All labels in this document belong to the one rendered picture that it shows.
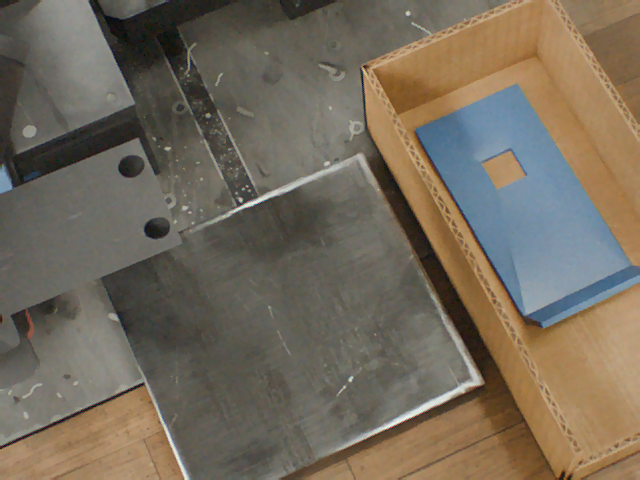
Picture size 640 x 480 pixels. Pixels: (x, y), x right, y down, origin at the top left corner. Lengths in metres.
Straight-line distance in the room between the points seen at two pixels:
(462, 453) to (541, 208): 0.15
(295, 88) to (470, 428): 0.24
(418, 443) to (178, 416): 0.13
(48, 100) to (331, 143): 0.18
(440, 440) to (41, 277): 0.31
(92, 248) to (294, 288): 0.27
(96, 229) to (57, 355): 0.29
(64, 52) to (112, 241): 0.29
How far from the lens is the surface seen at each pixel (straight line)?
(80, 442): 0.76
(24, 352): 0.55
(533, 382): 0.68
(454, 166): 0.79
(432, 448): 0.74
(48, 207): 0.50
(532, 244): 0.77
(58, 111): 0.75
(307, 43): 0.85
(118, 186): 0.49
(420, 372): 0.73
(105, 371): 0.77
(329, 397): 0.72
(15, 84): 0.46
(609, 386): 0.75
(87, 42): 0.77
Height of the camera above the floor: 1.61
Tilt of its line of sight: 66 degrees down
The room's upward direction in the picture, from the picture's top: 10 degrees counter-clockwise
